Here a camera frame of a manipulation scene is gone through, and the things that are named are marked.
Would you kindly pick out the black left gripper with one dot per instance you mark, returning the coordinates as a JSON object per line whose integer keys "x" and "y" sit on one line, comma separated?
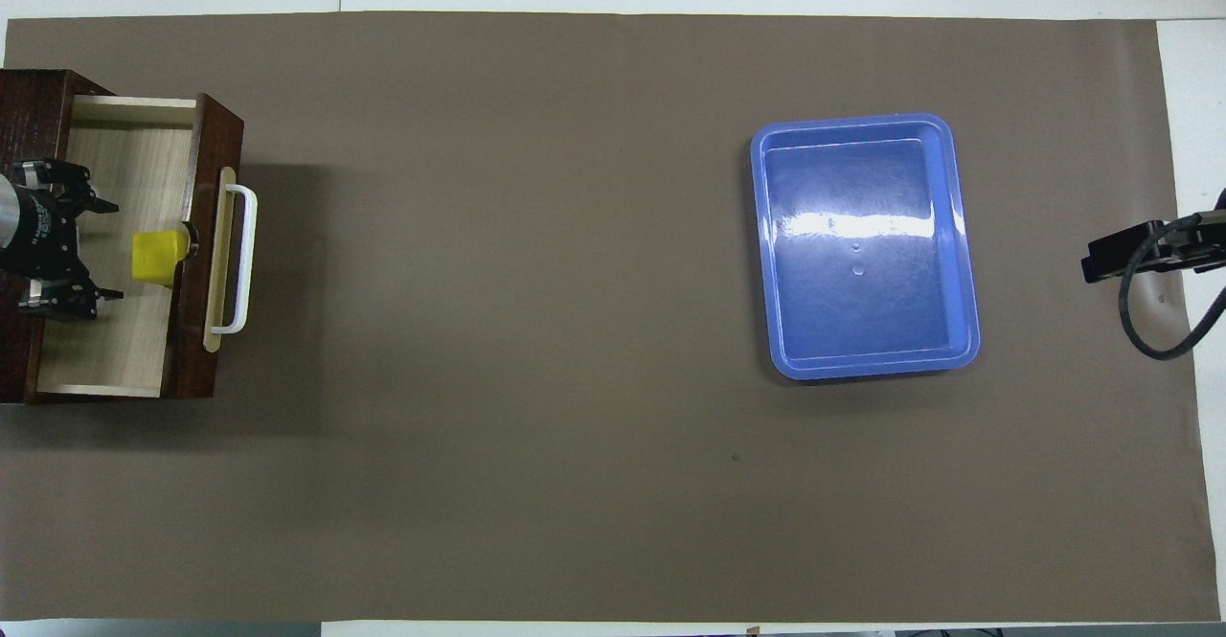
{"x": 43, "y": 235}

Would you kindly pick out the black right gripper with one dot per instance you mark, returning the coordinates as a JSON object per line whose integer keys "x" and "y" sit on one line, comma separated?
{"x": 1197, "y": 244}

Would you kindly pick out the yellow cube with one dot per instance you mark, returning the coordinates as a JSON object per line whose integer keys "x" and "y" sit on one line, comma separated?
{"x": 158, "y": 256}

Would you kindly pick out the dark wooden drawer cabinet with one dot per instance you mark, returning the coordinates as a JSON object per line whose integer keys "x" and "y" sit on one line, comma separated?
{"x": 34, "y": 110}

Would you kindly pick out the blue plastic tray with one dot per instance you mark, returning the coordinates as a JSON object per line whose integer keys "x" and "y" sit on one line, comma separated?
{"x": 862, "y": 254}

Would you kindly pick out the brown table mat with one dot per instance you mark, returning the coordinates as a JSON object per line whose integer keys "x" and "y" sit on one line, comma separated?
{"x": 527, "y": 330}

